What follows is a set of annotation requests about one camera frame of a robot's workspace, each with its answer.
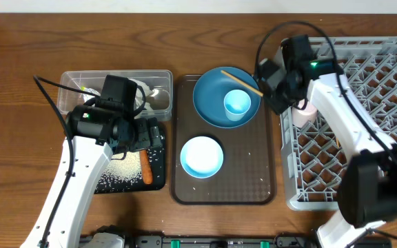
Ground light blue plastic cup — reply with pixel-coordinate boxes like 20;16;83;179
223;90;251;121

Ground dark blue plate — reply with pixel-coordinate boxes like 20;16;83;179
192;67;261;129

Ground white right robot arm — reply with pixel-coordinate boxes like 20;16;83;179
254;56;397;247

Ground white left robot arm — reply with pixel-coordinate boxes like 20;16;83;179
22;105;162;247

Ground pink plastic cup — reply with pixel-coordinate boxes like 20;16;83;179
291;100;318;128

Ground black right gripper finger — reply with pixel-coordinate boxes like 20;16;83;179
259;59;281;85
263;92;294;114

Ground clear plastic waste bin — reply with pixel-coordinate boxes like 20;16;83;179
57;70;173;121

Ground brown serving tray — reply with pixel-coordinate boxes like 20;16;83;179
170;75;276;205

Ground light blue bowl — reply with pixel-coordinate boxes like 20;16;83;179
180;136;224;179

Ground pile of white rice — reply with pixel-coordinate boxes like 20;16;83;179
104;154;142;183

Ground black waste tray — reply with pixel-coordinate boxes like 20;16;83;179
94;125;166;194

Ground wooden chopstick diagonal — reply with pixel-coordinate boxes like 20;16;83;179
221;70;263;97

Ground orange carrot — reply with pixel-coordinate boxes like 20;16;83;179
139;149;153;185

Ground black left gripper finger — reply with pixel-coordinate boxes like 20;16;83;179
148;117;162;147
136;118;150;151

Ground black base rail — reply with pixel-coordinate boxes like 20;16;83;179
79;225;392;248

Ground grey dishwasher rack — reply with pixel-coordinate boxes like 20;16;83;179
281;37;397;211

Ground crumpled white tissue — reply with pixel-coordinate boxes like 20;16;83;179
130;79;152;108

